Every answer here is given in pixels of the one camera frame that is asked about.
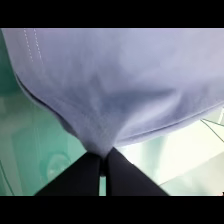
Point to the purple T-shirt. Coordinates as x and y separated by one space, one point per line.
113 76

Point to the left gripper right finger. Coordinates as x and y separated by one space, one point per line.
126 176

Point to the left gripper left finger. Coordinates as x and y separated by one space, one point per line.
80 176

